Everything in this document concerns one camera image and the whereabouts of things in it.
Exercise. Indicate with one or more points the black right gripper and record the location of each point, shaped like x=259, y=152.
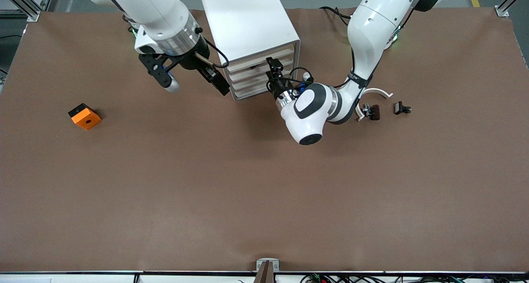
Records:
x=195, y=58

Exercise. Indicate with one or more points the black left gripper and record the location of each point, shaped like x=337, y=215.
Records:
x=277, y=86

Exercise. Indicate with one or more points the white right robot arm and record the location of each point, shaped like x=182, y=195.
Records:
x=157, y=10

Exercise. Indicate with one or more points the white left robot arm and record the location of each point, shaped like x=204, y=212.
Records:
x=368, y=27

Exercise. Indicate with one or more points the white drawer cabinet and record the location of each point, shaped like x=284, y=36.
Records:
x=248, y=22

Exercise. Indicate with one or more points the white curved plastic piece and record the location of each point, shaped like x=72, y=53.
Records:
x=376, y=90

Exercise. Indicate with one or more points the small dark brown connector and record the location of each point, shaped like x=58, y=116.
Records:
x=373, y=112

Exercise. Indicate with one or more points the brown table mat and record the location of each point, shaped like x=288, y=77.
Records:
x=248, y=192

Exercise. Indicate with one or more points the small black clip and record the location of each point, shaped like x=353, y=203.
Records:
x=400, y=108

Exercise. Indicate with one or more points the orange and black block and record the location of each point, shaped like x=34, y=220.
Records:
x=86, y=120

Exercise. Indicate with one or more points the dark brown upright profile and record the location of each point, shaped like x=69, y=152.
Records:
x=264, y=274

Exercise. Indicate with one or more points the aluminium frame profile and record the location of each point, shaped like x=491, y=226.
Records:
x=33, y=15
x=502, y=11

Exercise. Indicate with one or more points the grey metal bracket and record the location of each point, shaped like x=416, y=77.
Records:
x=268, y=260

